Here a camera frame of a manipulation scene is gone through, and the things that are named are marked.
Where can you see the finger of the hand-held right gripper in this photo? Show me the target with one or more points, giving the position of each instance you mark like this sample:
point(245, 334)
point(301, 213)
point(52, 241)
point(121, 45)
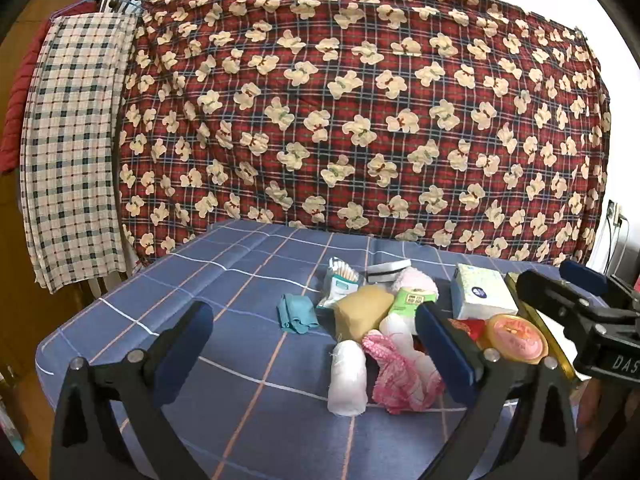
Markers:
point(582, 274)
point(550, 292)

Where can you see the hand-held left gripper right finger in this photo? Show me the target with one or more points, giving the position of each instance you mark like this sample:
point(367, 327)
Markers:
point(445, 355)

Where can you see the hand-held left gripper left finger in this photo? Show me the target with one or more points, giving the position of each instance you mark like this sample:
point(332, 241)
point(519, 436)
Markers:
point(185, 350)

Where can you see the red pouch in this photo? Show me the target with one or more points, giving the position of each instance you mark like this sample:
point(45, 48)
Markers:
point(470, 329)

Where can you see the pink white knitted cloth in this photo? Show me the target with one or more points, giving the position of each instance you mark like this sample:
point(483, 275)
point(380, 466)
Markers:
point(395, 380)

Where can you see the gold tin box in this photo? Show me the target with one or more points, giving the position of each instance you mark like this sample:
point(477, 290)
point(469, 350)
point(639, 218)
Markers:
point(562, 365)

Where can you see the green label white pack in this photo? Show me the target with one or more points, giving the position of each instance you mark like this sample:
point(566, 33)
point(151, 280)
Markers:
point(407, 302)

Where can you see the pink fluffy cloth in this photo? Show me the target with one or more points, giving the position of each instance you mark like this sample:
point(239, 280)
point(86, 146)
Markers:
point(417, 280)

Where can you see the tan sponge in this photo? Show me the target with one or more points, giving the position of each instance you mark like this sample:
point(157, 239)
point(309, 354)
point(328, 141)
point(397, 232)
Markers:
point(362, 310)

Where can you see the white gauze roll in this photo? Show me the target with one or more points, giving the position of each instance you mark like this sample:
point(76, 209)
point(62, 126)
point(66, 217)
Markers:
point(347, 380)

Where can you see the white sponge block black band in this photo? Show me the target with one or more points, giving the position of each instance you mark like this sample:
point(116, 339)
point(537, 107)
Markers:
point(387, 270)

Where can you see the teal cloth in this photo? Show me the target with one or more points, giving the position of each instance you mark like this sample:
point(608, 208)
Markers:
point(297, 315)

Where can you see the cotton swab bag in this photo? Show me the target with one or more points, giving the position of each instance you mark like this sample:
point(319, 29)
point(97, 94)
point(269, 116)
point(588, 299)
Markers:
point(340, 280)

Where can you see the person's right hand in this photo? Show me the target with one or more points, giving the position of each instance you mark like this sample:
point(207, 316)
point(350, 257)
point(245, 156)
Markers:
point(592, 407)

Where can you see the round orange tin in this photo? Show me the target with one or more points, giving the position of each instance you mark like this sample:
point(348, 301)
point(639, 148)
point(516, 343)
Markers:
point(515, 337)

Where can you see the tissue pack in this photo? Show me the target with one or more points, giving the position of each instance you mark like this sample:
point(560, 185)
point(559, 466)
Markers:
point(480, 292)

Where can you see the blue checked bed sheet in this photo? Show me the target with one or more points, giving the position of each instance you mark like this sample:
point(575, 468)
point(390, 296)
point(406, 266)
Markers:
point(200, 270)

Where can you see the checked hanging cloth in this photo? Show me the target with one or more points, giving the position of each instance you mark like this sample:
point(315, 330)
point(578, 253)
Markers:
point(75, 160)

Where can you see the red bear-print quilt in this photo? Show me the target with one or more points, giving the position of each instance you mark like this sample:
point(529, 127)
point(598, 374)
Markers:
point(350, 110)

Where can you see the red hanging cloth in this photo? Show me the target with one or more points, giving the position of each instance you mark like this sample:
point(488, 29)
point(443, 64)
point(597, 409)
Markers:
point(15, 125)

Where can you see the wall socket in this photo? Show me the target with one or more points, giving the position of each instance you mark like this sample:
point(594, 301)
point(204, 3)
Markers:
point(614, 212)

